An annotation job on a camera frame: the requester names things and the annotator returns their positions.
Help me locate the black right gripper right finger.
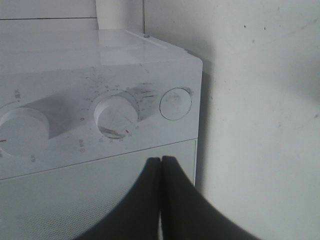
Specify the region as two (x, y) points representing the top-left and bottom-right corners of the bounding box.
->
(159, 155), (258, 240)

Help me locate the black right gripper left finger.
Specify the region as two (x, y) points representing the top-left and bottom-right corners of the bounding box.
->
(76, 157), (162, 240)

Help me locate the white microwave door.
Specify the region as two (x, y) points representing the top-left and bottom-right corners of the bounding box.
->
(0, 139), (197, 240)

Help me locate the white timer knob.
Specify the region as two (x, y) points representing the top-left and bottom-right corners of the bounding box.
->
(93, 95), (139, 140)

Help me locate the round door release button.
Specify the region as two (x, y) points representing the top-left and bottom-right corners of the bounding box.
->
(159, 87), (192, 121)

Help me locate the white microwave oven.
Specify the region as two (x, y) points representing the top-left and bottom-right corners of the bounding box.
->
(0, 28), (203, 240)

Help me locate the upper white power knob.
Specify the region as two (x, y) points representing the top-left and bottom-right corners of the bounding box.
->
(0, 107), (50, 157)

